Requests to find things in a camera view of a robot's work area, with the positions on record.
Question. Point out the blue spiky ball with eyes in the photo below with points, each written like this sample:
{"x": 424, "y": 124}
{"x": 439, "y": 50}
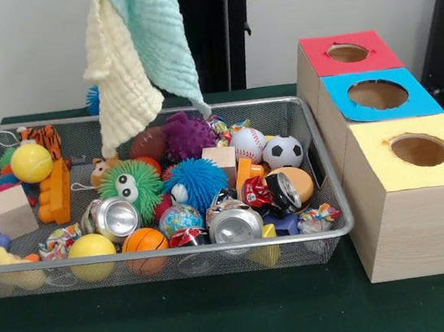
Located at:
{"x": 198, "y": 184}

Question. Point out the crushed shiny silver can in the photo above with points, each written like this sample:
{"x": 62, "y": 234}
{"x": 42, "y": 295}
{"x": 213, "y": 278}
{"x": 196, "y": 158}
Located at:
{"x": 114, "y": 219}

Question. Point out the cream yellow knitted cloth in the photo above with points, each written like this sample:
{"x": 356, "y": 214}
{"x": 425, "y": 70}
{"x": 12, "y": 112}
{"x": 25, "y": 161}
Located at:
{"x": 120, "y": 73}

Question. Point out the plain blue spiky ball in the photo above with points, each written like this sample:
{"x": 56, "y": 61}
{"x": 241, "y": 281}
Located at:
{"x": 93, "y": 101}

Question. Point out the pale blue waffle cloth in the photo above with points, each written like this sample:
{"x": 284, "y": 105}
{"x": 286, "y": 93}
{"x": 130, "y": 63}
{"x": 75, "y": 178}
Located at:
{"x": 160, "y": 35}

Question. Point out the orange toy brick with studs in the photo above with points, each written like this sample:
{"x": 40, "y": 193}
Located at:
{"x": 55, "y": 192}

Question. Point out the shallow clear mesh bin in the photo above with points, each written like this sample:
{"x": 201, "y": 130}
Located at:
{"x": 305, "y": 114}

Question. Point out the wooden box with three holes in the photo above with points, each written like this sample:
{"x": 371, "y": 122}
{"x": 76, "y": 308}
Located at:
{"x": 411, "y": 231}

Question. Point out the plain wooden cube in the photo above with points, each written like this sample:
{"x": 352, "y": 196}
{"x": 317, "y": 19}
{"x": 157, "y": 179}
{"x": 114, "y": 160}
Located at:
{"x": 221, "y": 162}
{"x": 11, "y": 212}

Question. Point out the white baseball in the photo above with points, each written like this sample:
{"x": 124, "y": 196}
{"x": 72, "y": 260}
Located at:
{"x": 248, "y": 144}

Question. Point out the purple spiky toy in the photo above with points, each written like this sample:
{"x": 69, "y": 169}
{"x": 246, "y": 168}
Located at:
{"x": 188, "y": 136}

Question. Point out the silver drink can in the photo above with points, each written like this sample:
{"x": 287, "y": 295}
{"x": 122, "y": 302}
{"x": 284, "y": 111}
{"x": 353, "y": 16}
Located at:
{"x": 236, "y": 223}

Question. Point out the small soccer ball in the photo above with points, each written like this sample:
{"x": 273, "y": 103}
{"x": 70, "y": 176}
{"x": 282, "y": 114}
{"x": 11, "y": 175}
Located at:
{"x": 282, "y": 151}

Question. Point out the black drink can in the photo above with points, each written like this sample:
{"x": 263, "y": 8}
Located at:
{"x": 283, "y": 192}

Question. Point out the small blue globe ball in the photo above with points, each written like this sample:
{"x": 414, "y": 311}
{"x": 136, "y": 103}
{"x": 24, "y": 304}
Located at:
{"x": 180, "y": 219}

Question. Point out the small brown football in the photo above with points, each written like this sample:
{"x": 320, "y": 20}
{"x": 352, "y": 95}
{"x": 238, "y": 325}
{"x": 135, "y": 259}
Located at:
{"x": 147, "y": 143}

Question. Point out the light green spiky ball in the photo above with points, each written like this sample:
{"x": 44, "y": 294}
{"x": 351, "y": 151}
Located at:
{"x": 133, "y": 187}

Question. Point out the small orange basketball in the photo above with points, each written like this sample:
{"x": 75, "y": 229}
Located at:
{"x": 145, "y": 243}

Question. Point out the small brown teddy toy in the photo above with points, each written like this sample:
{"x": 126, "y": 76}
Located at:
{"x": 104, "y": 169}

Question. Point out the yellow smiley ball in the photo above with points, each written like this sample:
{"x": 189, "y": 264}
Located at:
{"x": 91, "y": 249}

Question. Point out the dark green table cloth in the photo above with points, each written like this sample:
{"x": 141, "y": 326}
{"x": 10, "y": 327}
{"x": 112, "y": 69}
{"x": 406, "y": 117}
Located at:
{"x": 226, "y": 321}

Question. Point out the striped orange tiger toy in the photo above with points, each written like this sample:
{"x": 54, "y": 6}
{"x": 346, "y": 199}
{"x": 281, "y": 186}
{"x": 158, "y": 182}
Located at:
{"x": 42, "y": 139}

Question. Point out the small yellow rubber duck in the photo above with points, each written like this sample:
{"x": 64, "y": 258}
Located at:
{"x": 9, "y": 258}

